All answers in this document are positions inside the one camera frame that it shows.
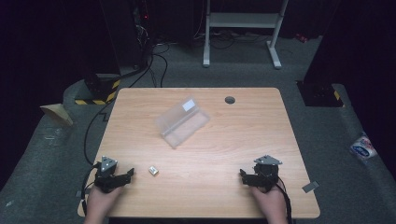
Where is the black yellow striped stand base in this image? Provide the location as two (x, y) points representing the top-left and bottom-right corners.
(74, 74), (121, 106)

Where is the clear plastic bag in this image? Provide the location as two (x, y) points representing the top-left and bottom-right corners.
(155, 95), (211, 149)

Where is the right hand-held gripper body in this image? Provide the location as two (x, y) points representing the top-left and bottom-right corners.
(247, 154), (284, 192)

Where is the person's right hand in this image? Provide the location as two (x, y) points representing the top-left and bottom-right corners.
(251, 182), (290, 224)

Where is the black floor cable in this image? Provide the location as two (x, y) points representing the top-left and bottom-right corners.
(83, 43), (170, 166)

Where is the white blue tissue packet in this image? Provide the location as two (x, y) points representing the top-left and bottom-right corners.
(348, 132), (379, 161)

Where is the tan cardboard piece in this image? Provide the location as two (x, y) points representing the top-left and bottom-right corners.
(39, 103), (75, 127)

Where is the grey tape piece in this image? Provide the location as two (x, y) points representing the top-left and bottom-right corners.
(301, 180), (320, 194)

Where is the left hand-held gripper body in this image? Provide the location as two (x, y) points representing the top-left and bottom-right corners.
(93, 155), (127, 194)

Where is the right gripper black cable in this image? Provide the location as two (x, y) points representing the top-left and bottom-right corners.
(275, 176), (294, 224)

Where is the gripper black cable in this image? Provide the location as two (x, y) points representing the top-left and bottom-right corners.
(79, 161), (102, 217)
(275, 176), (294, 224)

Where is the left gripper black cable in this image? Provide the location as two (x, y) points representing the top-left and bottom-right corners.
(79, 161), (102, 217)

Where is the white metal stand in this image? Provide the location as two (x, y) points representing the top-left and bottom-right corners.
(202, 0), (290, 70)

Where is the person's left hand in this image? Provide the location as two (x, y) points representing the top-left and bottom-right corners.
(83, 185), (125, 224)

